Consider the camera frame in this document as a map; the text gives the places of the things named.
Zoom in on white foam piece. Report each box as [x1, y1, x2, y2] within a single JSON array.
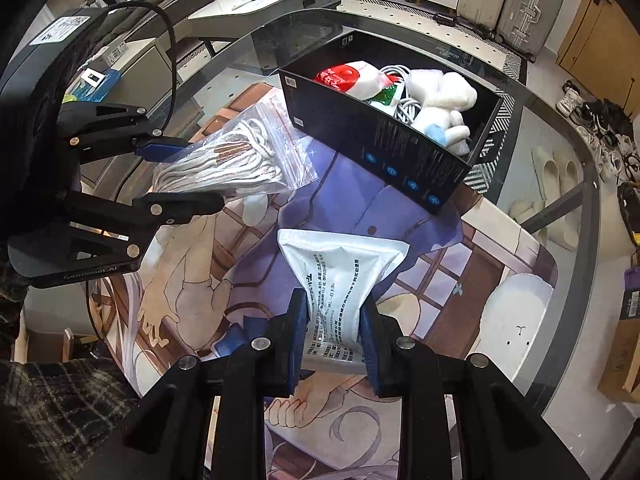
[[405, 70, 477, 112]]

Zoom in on anime print desk mat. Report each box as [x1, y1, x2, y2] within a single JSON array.
[[82, 84, 572, 479]]

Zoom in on green white snack packet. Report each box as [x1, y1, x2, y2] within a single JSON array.
[[367, 81, 405, 117]]

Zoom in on white cable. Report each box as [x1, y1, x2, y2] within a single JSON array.
[[380, 63, 424, 124]]

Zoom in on pair of beige slippers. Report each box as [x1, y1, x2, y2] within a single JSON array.
[[509, 146, 579, 252]]

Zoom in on black cardboard box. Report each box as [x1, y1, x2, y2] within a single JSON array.
[[279, 30, 503, 214]]

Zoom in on white plastic packaging bag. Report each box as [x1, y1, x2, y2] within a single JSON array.
[[278, 229, 409, 375]]

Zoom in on silver aluminium suitcase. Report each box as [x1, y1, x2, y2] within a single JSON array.
[[496, 0, 564, 63]]

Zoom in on bagged white cords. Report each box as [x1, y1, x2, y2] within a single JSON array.
[[150, 86, 320, 198]]

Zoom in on red white balloon glue bag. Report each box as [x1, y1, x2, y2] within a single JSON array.
[[314, 61, 394, 101]]

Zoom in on white plush toy keychain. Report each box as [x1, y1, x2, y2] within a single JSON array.
[[411, 107, 471, 156]]

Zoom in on grey cabinet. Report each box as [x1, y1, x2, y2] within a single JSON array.
[[65, 39, 172, 110]]

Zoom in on grey white coffee table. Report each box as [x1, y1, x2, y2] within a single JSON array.
[[186, 0, 342, 41]]

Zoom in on wooden door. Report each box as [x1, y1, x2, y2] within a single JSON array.
[[556, 0, 640, 117]]

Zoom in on open cardboard box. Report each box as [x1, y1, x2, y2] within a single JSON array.
[[598, 318, 639, 404]]

